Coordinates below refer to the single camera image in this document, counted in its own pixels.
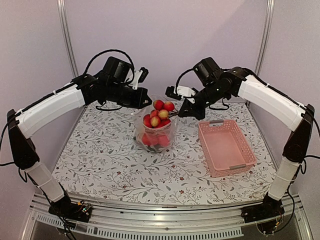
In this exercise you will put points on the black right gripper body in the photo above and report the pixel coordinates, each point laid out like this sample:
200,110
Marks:
200,113

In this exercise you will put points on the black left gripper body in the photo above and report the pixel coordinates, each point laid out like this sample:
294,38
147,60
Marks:
130,101

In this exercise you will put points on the red yellow apple toy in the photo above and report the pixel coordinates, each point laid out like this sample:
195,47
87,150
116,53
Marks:
168,106

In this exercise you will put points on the red yellow peach toy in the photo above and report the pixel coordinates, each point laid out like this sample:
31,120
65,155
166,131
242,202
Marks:
158,104

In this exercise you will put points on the small red peach toy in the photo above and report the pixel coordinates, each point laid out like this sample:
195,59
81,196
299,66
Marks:
155,121

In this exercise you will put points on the clear zip top bag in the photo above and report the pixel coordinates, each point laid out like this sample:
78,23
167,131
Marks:
166,127

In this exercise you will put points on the red strawberry toy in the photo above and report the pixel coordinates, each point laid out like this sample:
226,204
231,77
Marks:
163,140

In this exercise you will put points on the orange red mango toy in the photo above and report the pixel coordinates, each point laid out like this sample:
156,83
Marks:
150,140

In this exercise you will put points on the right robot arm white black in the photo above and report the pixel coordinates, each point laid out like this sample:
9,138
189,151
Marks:
241,82

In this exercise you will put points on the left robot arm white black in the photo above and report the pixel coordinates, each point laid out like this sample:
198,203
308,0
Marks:
117,82

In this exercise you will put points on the pink perforated plastic basket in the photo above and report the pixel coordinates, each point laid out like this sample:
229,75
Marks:
225,148

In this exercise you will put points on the floral patterned tablecloth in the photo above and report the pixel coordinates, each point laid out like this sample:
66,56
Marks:
101,159

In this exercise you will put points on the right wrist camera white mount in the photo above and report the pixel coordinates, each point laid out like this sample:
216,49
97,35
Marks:
180,92

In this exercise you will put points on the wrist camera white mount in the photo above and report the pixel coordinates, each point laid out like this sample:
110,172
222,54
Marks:
138,77
180,92

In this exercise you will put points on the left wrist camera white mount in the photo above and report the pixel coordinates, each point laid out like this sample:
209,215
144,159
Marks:
138,77

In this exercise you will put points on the left aluminium frame post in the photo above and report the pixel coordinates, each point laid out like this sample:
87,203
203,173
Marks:
63,18

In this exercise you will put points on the aluminium frame post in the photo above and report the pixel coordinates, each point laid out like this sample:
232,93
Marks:
265,35
63,18

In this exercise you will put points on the right aluminium frame post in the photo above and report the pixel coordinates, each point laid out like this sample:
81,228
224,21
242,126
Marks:
265,35

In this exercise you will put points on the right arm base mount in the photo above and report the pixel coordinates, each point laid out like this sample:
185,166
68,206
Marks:
269,208

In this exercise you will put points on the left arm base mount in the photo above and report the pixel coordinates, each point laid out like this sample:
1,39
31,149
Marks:
67,209

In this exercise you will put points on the front aluminium rail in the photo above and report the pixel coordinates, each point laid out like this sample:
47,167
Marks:
121,220

